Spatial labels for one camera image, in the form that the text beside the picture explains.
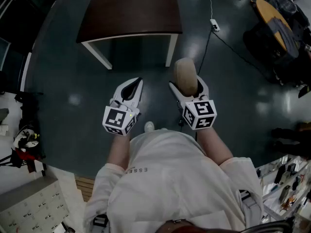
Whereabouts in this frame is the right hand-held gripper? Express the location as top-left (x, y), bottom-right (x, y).
top-left (169, 75), bottom-right (217, 131)

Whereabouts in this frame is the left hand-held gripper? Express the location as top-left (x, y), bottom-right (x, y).
top-left (102, 77), bottom-right (144, 137)

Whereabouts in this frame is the tan cylindrical object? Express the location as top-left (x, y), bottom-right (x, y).
top-left (173, 58), bottom-right (199, 98)

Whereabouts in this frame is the person's left forearm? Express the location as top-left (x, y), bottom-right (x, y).
top-left (106, 133), bottom-right (132, 170)

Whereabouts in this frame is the person's right forearm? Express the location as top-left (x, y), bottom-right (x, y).
top-left (195, 126), bottom-right (235, 166)

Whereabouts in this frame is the white power strip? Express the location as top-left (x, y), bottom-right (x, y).
top-left (209, 19), bottom-right (221, 32)

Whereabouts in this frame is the dark brown wooden table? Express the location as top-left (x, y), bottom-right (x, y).
top-left (75, 0), bottom-right (183, 70)

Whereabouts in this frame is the person's white shirt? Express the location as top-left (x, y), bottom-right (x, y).
top-left (84, 129), bottom-right (265, 233)

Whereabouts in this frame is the round yellow table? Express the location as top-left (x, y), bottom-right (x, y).
top-left (254, 0), bottom-right (294, 52)

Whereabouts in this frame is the white and black device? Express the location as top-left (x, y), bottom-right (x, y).
top-left (12, 126), bottom-right (41, 153)

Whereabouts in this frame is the white shelf rack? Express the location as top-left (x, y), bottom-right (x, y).
top-left (256, 154), bottom-right (311, 228)

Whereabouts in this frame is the black tripod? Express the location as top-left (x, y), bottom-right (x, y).
top-left (0, 151), bottom-right (27, 171)

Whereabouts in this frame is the grey drawer cabinet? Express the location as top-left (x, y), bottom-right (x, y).
top-left (0, 177), bottom-right (71, 233)

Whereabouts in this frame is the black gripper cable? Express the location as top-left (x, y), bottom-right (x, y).
top-left (178, 116), bottom-right (198, 140)

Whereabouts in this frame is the long black floor cable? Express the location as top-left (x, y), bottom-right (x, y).
top-left (196, 29), bottom-right (276, 79)

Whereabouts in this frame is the white power cable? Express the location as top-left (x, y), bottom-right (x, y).
top-left (207, 0), bottom-right (215, 20)

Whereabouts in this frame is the grey shoulder strap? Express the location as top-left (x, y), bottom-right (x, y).
top-left (239, 189), bottom-right (262, 228)
top-left (91, 213), bottom-right (109, 233)

